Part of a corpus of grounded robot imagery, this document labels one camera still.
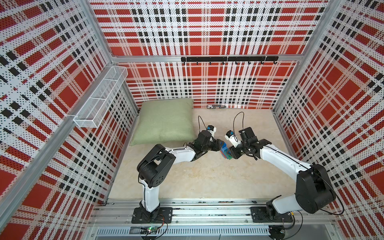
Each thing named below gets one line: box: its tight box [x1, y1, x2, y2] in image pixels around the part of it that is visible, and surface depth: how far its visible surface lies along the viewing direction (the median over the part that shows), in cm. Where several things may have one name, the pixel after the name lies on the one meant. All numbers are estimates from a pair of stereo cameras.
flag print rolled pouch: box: [207, 104, 227, 109], surface depth 125 cm
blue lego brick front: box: [220, 142, 228, 151], surface depth 92 cm
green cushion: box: [129, 98, 196, 146], surface depth 97 cm
